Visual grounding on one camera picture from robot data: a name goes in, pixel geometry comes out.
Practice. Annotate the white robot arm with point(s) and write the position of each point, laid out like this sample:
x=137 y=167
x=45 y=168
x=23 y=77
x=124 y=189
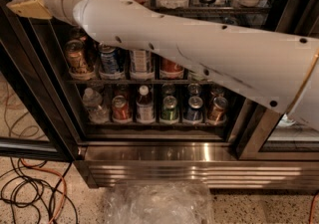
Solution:
x=278 y=71

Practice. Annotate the blue can bottom shelf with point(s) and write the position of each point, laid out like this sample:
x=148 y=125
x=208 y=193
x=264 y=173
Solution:
x=193 y=110

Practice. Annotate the brown tea bottle middle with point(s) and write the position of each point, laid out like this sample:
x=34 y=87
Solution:
x=142 y=65

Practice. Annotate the green can bottom shelf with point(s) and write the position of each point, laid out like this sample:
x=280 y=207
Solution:
x=169 y=113

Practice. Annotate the red can bottom shelf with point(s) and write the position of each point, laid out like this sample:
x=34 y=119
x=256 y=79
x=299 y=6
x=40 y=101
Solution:
x=121 y=110

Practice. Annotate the brown tea bottle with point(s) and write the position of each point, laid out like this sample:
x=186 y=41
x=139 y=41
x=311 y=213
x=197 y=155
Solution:
x=145 y=105
x=142 y=65

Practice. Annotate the water bottle bottom shelf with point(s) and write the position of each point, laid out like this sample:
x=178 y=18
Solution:
x=94 y=105

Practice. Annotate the blue can middle front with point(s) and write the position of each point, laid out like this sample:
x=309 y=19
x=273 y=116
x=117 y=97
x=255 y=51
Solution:
x=112 y=62

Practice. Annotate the gold can middle front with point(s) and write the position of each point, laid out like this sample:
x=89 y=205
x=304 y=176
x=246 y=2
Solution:
x=80 y=68

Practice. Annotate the gold can bottom shelf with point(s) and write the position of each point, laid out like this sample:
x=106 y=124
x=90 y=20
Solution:
x=216 y=111

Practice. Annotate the red cola can middle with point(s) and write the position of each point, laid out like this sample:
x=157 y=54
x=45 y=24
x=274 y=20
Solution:
x=170 y=70

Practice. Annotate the clear plastic bag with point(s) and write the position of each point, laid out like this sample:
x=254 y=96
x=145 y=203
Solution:
x=168 y=202

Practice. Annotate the brown tea bottle bottom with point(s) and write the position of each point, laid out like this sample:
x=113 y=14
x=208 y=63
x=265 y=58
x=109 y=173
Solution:
x=145 y=105

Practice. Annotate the right fridge glass door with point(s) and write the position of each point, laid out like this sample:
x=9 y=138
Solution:
x=263 y=139

